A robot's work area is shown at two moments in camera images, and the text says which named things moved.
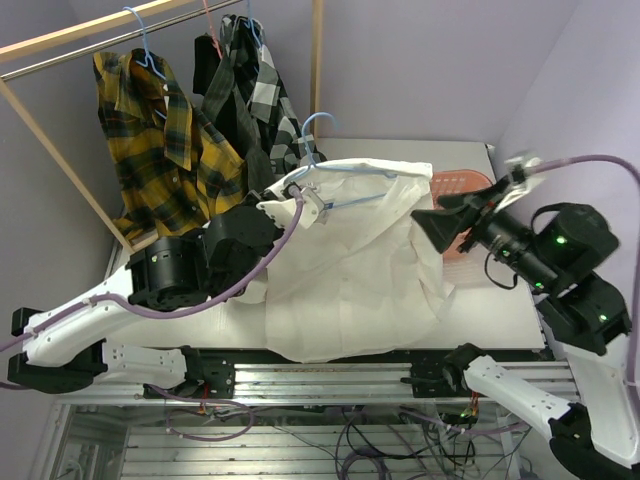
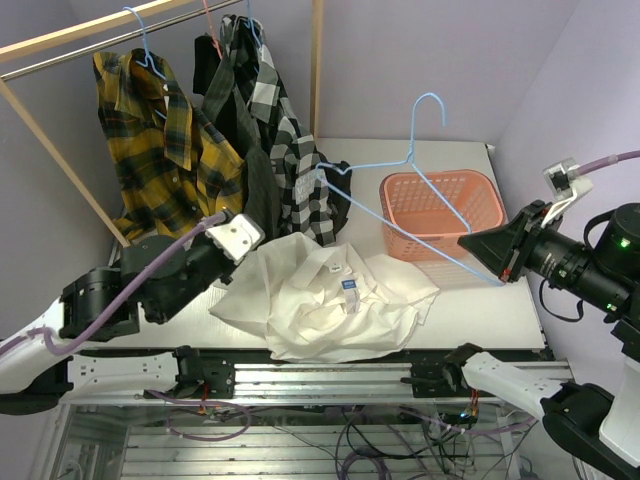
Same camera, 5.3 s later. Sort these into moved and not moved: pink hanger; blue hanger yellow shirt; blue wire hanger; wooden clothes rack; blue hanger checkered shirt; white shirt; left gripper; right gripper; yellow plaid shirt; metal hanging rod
Moved: right gripper; white shirt; left gripper; blue wire hanger
Not moved: wooden clothes rack; blue hanger yellow shirt; blue hanger checkered shirt; pink hanger; yellow plaid shirt; metal hanging rod
